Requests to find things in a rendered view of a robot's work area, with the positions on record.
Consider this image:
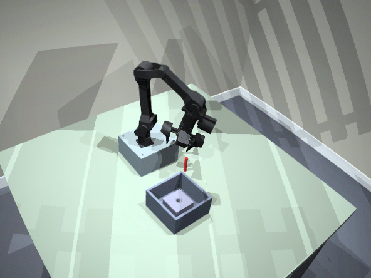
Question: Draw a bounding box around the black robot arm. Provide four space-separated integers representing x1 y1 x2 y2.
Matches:
133 61 217 148

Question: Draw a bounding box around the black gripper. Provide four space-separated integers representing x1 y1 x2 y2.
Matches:
160 120 205 151

